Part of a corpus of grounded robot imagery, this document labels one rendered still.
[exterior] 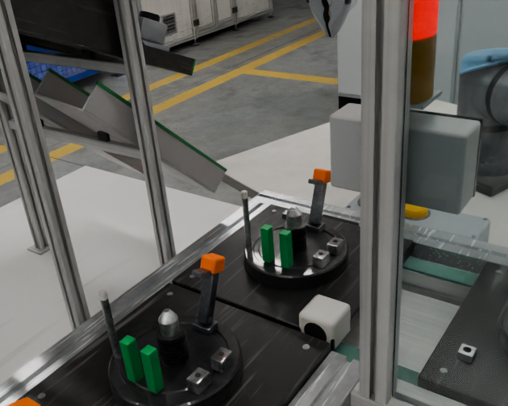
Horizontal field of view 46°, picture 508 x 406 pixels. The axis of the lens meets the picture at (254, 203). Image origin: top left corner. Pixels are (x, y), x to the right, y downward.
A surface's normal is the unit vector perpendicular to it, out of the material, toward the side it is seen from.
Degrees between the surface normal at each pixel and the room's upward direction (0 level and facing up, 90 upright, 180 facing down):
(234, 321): 0
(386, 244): 90
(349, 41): 90
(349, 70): 90
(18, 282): 0
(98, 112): 90
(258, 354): 0
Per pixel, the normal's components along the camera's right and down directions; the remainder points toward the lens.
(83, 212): -0.07, -0.88
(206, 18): 0.82, 0.21
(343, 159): -0.57, 0.42
